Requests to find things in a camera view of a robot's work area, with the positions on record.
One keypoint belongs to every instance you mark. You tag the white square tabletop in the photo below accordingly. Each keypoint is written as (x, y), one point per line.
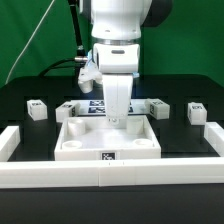
(95, 138)

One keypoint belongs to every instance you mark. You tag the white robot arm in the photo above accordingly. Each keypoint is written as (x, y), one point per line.
(118, 22)

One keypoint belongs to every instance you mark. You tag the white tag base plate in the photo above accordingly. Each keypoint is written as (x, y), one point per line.
(97, 107)

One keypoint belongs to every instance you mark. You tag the white U-shaped fence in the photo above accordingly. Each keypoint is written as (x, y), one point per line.
(46, 174)

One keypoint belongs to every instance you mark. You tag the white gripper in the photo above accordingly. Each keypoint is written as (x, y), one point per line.
(117, 64)

